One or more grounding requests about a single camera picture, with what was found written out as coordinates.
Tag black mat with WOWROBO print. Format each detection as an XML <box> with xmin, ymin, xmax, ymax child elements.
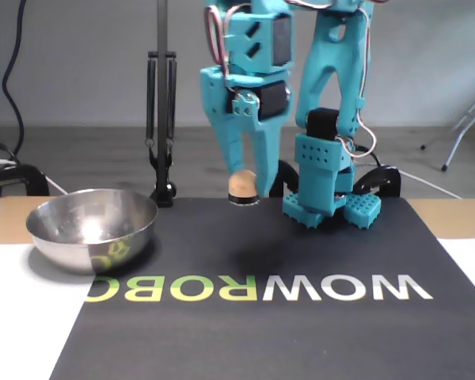
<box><xmin>49</xmin><ymin>196</ymin><xmax>475</xmax><ymax>380</ymax></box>

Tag black power cable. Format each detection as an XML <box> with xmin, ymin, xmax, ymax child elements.
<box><xmin>355</xmin><ymin>146</ymin><xmax>382</xmax><ymax>168</ymax></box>

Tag gripper servo wire loop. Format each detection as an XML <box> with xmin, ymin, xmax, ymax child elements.
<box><xmin>203</xmin><ymin>3</ymin><xmax>234</xmax><ymax>77</ymax></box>

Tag black spring lamp stand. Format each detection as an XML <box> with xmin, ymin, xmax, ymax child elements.
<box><xmin>145</xmin><ymin>0</ymin><xmax>179</xmax><ymax>209</ymax></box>

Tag metal bowl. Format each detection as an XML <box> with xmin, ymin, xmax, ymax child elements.
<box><xmin>25</xmin><ymin>188</ymin><xmax>159</xmax><ymax>276</ymax></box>

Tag short white cable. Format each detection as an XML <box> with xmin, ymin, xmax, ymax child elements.
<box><xmin>43</xmin><ymin>176</ymin><xmax>70</xmax><ymax>196</ymax></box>

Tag white folding stand legs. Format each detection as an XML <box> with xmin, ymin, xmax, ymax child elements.
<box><xmin>419</xmin><ymin>81</ymin><xmax>475</xmax><ymax>172</ymax></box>

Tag black cable loop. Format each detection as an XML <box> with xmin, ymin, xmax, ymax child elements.
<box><xmin>0</xmin><ymin>139</ymin><xmax>21</xmax><ymax>164</ymax></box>

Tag teal gripper black servo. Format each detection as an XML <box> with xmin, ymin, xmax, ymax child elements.
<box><xmin>199</xmin><ymin>65</ymin><xmax>292</xmax><ymax>198</ymax></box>

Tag arm servo wire harness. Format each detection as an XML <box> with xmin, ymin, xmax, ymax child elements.
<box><xmin>284</xmin><ymin>0</ymin><xmax>386</xmax><ymax>159</ymax></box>

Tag wooden ball with black ring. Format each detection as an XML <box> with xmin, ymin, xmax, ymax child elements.
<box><xmin>227</xmin><ymin>169</ymin><xmax>260</xmax><ymax>207</ymax></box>

